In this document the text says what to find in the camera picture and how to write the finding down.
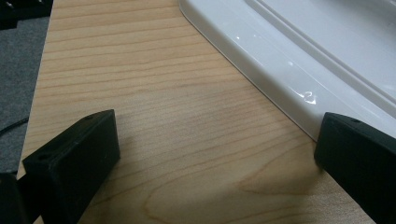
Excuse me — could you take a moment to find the black stand base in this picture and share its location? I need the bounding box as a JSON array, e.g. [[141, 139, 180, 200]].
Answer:
[[0, 0, 54, 31]]

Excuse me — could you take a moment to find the white plastic tray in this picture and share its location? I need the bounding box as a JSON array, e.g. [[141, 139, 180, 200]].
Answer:
[[177, 0, 396, 142]]

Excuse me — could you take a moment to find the black cable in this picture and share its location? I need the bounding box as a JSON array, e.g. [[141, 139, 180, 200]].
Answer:
[[0, 117, 30, 136]]

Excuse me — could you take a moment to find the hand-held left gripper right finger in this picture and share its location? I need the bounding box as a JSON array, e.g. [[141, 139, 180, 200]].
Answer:
[[314, 112, 396, 224]]

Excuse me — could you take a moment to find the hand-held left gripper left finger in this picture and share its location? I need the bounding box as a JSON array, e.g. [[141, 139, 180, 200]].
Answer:
[[21, 109, 121, 224]]

